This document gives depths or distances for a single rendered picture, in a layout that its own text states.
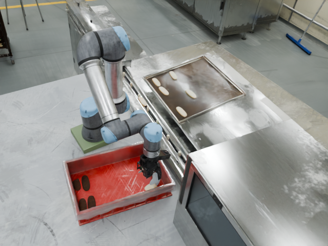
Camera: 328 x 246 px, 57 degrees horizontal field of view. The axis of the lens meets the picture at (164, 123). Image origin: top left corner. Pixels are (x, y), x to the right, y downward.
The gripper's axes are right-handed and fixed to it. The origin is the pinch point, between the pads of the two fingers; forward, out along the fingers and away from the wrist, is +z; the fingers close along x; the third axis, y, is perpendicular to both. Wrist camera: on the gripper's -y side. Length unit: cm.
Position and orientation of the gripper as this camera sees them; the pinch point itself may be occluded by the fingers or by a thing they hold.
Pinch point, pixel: (152, 177)
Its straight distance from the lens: 152.3
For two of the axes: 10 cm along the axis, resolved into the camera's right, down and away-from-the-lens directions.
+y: -7.4, 4.1, -5.4
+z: -0.9, 7.3, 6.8
